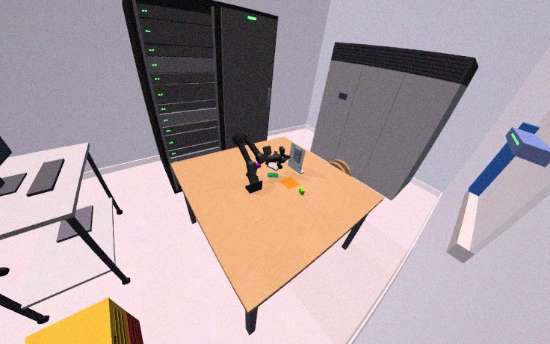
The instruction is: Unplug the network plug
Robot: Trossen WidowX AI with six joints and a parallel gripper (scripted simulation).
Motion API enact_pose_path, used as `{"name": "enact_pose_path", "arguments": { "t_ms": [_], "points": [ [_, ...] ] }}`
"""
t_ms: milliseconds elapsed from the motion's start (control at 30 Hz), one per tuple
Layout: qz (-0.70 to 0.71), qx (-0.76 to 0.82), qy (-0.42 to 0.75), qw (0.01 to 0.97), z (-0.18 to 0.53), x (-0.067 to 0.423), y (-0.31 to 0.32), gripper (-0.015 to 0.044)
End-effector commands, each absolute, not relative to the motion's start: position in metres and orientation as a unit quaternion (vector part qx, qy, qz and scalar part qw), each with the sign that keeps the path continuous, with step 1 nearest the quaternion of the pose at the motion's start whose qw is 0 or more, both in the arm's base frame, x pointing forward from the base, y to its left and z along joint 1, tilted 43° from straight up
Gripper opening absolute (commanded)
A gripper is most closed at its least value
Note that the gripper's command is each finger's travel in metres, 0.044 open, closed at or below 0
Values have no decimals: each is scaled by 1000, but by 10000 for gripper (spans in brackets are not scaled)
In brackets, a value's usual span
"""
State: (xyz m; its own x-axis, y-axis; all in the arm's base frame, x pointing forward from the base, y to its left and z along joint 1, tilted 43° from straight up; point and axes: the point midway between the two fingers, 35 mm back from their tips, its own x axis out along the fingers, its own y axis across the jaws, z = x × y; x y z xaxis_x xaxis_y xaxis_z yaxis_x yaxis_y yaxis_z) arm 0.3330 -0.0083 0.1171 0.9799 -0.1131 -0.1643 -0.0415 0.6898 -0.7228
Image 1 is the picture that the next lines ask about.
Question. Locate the yellow flat square patch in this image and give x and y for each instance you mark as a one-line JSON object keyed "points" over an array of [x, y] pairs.
{"points": [[289, 182]]}

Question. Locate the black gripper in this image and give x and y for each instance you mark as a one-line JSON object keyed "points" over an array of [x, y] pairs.
{"points": [[279, 158]]}

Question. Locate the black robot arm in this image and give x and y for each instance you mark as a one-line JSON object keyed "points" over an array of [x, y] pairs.
{"points": [[238, 139]]}

